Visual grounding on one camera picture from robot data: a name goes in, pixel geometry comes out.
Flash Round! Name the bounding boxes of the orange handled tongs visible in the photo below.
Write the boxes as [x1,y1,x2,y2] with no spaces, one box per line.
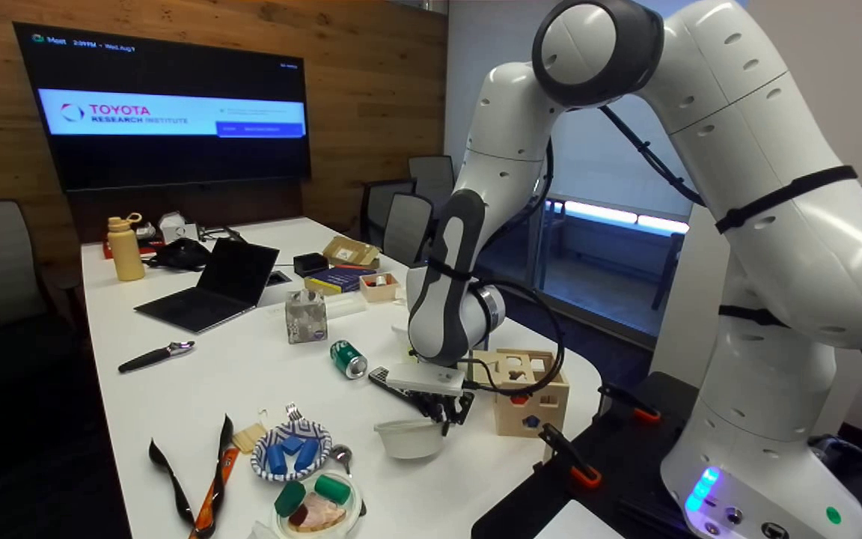
[148,412,245,539]

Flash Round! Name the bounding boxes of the green drink can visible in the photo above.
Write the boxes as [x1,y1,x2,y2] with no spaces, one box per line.
[327,338,372,382]

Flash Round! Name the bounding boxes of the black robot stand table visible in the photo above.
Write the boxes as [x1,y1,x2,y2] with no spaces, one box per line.
[471,371,742,539]

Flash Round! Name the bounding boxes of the black orange clamp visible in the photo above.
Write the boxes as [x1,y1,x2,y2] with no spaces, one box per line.
[595,382,664,428]
[537,419,609,491]

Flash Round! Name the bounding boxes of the yellow water bottle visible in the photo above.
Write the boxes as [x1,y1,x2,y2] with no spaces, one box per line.
[106,210,148,284]

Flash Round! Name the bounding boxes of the black open laptop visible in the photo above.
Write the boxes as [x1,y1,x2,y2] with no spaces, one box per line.
[131,237,282,334]

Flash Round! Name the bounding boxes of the small wooden tray box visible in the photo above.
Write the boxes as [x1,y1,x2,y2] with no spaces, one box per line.
[356,271,404,304]

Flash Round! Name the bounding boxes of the black marker pen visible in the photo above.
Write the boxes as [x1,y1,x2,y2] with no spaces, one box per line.
[113,338,198,376]

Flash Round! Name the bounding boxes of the black wall TV monitor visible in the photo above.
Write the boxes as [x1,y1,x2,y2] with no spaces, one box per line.
[11,21,314,193]

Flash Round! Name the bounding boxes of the small white bowl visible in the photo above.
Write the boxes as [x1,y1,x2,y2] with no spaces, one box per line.
[372,412,450,464]

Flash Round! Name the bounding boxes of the blue patterned plate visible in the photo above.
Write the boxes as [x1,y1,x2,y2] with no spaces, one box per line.
[252,415,336,487]

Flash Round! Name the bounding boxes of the blue flat box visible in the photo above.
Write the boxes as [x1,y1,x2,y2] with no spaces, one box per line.
[320,265,369,295]

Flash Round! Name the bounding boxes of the beige wooden block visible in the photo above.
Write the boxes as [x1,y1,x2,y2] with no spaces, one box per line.
[230,421,270,455]

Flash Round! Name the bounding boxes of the wooden shape sorter box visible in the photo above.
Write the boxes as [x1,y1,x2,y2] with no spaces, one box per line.
[466,346,573,439]

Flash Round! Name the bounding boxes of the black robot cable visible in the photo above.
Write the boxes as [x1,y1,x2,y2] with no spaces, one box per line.
[459,103,706,401]

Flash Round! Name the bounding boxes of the tan cardboard box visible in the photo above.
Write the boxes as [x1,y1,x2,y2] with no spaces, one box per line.
[320,232,383,271]

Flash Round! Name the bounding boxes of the small dark box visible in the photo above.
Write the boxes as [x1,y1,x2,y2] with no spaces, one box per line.
[290,250,333,282]

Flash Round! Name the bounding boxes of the grey office chair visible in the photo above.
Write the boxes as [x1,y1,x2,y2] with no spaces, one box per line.
[380,190,438,268]
[408,151,460,216]
[363,175,417,249]

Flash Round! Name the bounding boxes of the white bowl with toy food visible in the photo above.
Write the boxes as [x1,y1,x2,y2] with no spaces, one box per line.
[270,467,365,539]

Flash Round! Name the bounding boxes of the small white object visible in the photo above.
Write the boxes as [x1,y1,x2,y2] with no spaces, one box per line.
[155,210,200,246]

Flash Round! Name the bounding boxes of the black TV remote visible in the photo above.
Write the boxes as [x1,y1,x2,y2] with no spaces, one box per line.
[365,365,421,407]

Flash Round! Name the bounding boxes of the black bag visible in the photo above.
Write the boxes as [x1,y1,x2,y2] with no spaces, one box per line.
[143,237,216,276]

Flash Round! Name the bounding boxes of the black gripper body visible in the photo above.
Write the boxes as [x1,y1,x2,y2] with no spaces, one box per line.
[408,380,480,419]

